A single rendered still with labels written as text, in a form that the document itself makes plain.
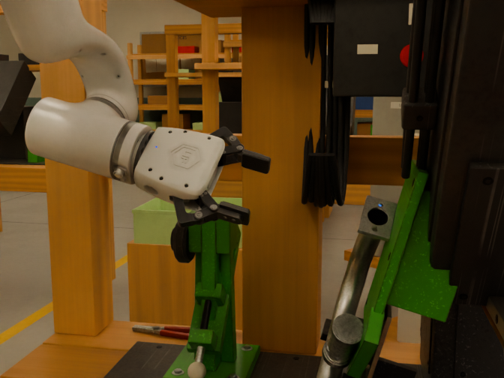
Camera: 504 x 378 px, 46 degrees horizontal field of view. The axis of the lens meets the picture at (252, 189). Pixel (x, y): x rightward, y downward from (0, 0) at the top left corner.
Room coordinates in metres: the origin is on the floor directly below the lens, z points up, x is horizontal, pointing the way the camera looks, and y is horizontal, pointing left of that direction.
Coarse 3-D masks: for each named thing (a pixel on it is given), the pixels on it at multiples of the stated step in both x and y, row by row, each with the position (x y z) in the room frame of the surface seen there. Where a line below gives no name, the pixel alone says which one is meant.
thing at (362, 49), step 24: (336, 0) 0.93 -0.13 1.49; (360, 0) 0.92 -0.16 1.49; (384, 0) 0.92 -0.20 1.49; (408, 0) 0.91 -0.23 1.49; (432, 0) 0.90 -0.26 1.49; (336, 24) 0.93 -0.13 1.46; (360, 24) 0.92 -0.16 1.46; (384, 24) 0.92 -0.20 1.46; (408, 24) 0.91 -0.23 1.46; (336, 48) 0.93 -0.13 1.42; (360, 48) 0.92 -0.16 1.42; (384, 48) 0.92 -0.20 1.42; (408, 48) 0.91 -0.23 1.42; (336, 72) 0.93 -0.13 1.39; (360, 72) 0.92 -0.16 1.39; (384, 72) 0.92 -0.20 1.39; (336, 96) 0.93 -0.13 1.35; (360, 96) 0.92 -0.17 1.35; (384, 96) 0.92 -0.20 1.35
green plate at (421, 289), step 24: (408, 192) 0.68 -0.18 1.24; (408, 216) 0.65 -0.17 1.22; (408, 240) 0.66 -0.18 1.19; (384, 264) 0.69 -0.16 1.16; (408, 264) 0.66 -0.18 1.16; (384, 288) 0.65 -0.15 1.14; (408, 288) 0.66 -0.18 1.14; (432, 288) 0.65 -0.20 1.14; (456, 288) 0.65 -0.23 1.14; (432, 312) 0.65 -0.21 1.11
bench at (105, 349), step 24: (72, 336) 1.13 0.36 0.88; (96, 336) 1.13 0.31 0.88; (120, 336) 1.13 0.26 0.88; (144, 336) 1.13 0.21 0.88; (240, 336) 1.13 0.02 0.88; (24, 360) 1.02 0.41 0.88; (48, 360) 1.02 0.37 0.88; (72, 360) 1.02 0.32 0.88; (96, 360) 1.02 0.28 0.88; (408, 360) 1.02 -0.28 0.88
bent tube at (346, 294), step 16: (368, 208) 0.75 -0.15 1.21; (384, 208) 0.75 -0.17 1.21; (368, 224) 0.73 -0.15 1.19; (384, 224) 0.73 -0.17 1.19; (368, 240) 0.76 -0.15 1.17; (384, 240) 0.72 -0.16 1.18; (352, 256) 0.80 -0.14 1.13; (368, 256) 0.79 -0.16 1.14; (352, 272) 0.80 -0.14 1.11; (352, 288) 0.80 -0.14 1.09; (336, 304) 0.80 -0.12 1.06; (352, 304) 0.79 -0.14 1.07; (320, 368) 0.73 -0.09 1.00; (336, 368) 0.72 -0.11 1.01
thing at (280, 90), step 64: (64, 64) 1.13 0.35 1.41; (256, 64) 1.06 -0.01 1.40; (320, 64) 1.04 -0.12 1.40; (256, 128) 1.06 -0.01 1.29; (64, 192) 1.13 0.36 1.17; (256, 192) 1.06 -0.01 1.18; (64, 256) 1.13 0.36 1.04; (256, 256) 1.06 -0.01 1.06; (320, 256) 1.09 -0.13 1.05; (64, 320) 1.13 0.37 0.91; (256, 320) 1.06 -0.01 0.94
